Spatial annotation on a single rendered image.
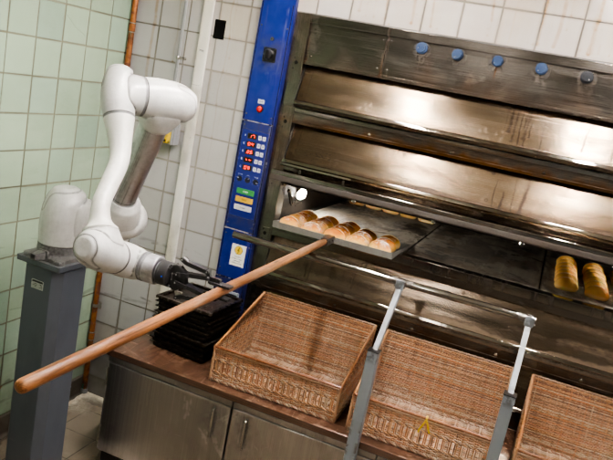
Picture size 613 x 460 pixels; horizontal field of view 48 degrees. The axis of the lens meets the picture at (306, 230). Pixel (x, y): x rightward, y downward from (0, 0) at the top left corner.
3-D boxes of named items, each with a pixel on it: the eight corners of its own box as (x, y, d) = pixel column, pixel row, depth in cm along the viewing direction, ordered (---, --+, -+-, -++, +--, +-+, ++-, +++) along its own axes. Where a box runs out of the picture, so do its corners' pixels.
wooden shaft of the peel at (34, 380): (23, 398, 127) (25, 382, 126) (10, 392, 128) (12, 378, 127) (327, 245, 285) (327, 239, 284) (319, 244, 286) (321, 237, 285)
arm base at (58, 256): (13, 255, 254) (15, 241, 253) (56, 246, 275) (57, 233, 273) (51, 268, 248) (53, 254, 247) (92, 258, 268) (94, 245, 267)
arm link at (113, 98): (109, 106, 213) (150, 111, 221) (106, 53, 218) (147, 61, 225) (95, 122, 224) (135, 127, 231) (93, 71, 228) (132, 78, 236)
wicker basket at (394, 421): (372, 384, 307) (386, 327, 301) (500, 426, 290) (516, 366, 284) (342, 429, 261) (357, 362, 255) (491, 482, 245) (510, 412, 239)
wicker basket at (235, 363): (253, 344, 325) (263, 288, 319) (366, 381, 309) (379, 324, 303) (205, 380, 280) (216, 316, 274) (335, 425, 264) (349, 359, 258)
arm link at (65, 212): (32, 235, 264) (38, 179, 259) (80, 236, 274) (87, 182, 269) (42, 247, 251) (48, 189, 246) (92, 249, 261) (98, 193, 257)
